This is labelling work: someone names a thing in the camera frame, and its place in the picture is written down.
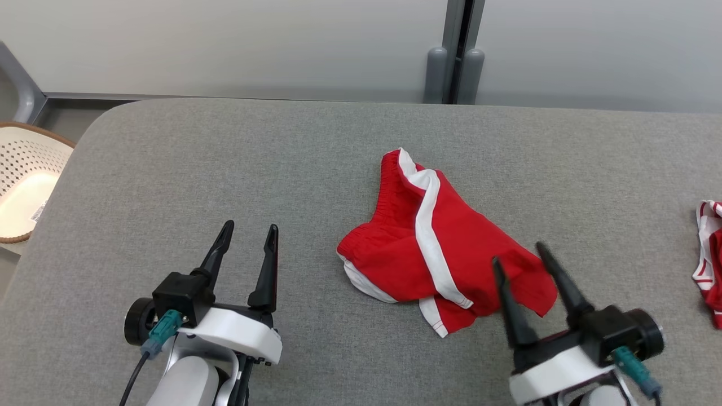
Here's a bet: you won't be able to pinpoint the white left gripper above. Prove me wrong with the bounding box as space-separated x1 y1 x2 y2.
179 220 283 366

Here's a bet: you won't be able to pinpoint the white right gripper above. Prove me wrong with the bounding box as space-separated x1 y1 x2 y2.
492 242 616 406

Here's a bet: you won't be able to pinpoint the red shorts white stripe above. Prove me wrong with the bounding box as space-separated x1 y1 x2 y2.
337 147 560 339

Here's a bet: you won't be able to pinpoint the red basketball jersey white sleeves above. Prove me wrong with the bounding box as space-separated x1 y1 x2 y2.
692 200 722 330

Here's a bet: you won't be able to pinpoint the white perforated laundry basket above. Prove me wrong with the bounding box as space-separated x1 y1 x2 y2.
0 121 76 245

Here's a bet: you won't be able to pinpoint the left black cable teal connector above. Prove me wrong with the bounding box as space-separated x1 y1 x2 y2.
119 309 185 406

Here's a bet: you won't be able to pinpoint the black cable teal connector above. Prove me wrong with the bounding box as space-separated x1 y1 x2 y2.
611 346 664 406
119 309 185 406

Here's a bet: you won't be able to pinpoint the right black cable teal connector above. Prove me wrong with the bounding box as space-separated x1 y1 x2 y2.
611 346 664 406

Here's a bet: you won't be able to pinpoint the grey wall partition post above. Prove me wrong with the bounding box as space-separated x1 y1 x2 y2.
424 0 486 105

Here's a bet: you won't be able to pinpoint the grey metal frame strut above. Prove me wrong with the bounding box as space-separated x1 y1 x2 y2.
0 41 50 124

